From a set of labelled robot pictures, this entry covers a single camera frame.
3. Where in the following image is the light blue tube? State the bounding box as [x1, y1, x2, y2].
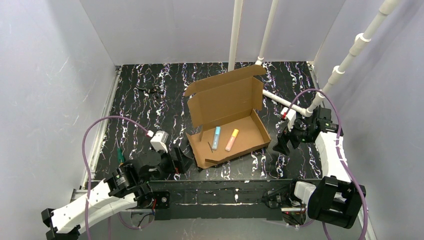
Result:
[211, 126, 221, 150]

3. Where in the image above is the yellow pink marker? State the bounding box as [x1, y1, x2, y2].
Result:
[225, 128, 239, 152]

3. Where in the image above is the brown cardboard box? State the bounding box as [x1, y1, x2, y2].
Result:
[185, 64, 271, 169]

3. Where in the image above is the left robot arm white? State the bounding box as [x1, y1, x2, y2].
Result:
[41, 147, 194, 240]

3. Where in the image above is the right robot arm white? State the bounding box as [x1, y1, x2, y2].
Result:
[272, 106, 363, 229]

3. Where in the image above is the small black clip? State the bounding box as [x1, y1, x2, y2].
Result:
[135, 84, 164, 97]

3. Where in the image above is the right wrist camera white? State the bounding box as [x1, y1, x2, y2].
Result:
[281, 107, 297, 132]

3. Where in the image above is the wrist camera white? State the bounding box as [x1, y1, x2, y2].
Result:
[281, 107, 297, 132]
[146, 130, 169, 153]

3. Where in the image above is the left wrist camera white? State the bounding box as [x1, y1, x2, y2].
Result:
[146, 130, 169, 153]

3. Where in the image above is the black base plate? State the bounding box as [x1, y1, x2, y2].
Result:
[148, 179, 306, 221]

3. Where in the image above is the green handled tool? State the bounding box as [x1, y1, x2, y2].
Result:
[115, 138, 126, 165]

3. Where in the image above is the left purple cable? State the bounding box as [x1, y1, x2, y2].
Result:
[82, 115, 153, 240]

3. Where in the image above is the white PVC pipe frame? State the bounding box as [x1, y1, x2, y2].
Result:
[227, 0, 402, 118]

